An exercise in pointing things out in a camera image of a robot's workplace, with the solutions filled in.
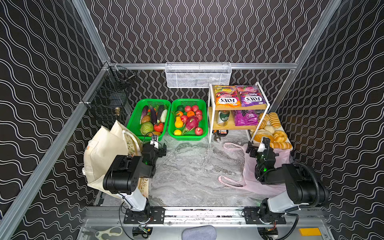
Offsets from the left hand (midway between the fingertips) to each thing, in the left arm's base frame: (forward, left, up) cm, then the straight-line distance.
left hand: (161, 143), depth 95 cm
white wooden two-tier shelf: (+5, -31, +22) cm, 39 cm away
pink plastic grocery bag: (-21, -53, -4) cm, 57 cm away
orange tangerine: (+28, -17, -1) cm, 33 cm away
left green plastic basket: (+23, +13, 0) cm, 26 cm away
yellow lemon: (+11, -9, -1) cm, 14 cm away
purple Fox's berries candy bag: (+12, -51, +29) cm, 60 cm away
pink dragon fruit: (+17, -19, +2) cm, 25 cm away
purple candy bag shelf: (+11, -52, +13) cm, 55 cm away
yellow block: (-42, -77, -9) cm, 88 cm away
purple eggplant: (+24, +10, +1) cm, 26 cm away
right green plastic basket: (+34, -8, 0) cm, 35 cm away
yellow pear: (+18, -10, 0) cm, 20 cm away
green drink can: (+6, -38, +18) cm, 42 cm away
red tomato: (+13, +4, +1) cm, 13 cm away
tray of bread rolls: (+17, -74, -3) cm, 76 cm away
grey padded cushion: (-45, -27, -4) cm, 52 cm away
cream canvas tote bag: (-14, +25, +14) cm, 32 cm away
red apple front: (+12, -24, -2) cm, 27 cm away
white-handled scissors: (-48, +18, -5) cm, 51 cm away
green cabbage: (+10, +12, +3) cm, 16 cm away
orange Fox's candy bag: (+11, -39, +29) cm, 49 cm away
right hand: (+1, -61, +2) cm, 61 cm away
